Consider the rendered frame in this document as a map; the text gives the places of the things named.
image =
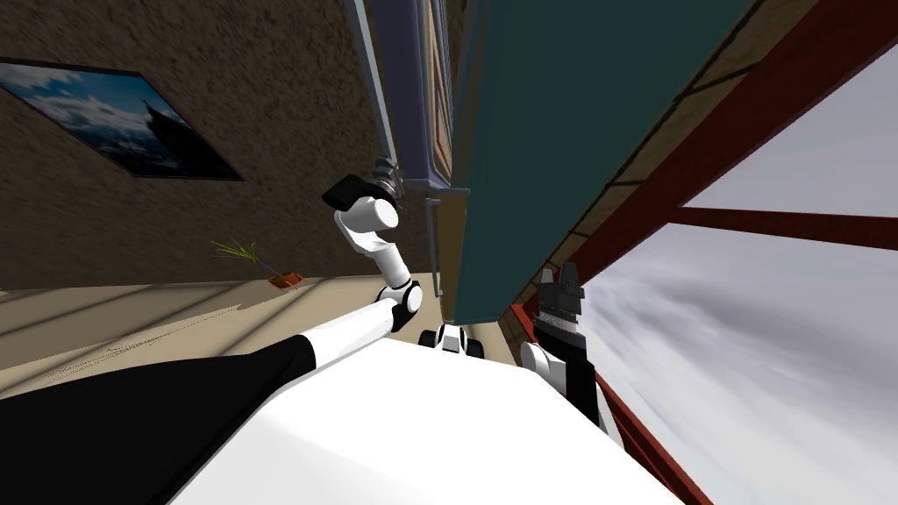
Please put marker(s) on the purple panelled door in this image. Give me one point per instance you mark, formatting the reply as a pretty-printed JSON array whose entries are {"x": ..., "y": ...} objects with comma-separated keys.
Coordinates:
[{"x": 410, "y": 84}]

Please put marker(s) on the potted green plant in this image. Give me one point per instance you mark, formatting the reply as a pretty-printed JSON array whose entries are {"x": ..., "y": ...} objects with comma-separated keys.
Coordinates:
[{"x": 284, "y": 280}]

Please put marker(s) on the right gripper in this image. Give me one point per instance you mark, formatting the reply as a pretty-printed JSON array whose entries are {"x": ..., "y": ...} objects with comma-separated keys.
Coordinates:
[{"x": 559, "y": 312}]

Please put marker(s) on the red framed window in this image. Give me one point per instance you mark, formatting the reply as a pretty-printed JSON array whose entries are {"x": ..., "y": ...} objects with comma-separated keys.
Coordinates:
[{"x": 736, "y": 119}]

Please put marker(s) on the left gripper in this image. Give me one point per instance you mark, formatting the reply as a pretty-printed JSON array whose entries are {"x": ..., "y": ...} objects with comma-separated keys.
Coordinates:
[{"x": 387, "y": 179}]

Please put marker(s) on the framed mountain sky picture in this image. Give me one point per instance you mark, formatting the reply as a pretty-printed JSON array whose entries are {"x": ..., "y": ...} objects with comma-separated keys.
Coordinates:
[{"x": 119, "y": 119}]

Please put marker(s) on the teal door leaf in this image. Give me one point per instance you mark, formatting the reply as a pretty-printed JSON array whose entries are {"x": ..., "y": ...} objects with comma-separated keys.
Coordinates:
[{"x": 561, "y": 140}]

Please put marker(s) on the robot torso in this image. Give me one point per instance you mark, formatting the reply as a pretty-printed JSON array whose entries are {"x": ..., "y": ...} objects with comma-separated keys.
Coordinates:
[{"x": 421, "y": 428}]

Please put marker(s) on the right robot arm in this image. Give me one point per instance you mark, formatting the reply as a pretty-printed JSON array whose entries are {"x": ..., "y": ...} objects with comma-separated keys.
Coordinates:
[{"x": 577, "y": 379}]

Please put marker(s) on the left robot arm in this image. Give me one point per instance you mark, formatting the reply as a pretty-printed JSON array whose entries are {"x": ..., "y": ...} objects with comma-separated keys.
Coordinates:
[{"x": 140, "y": 414}]

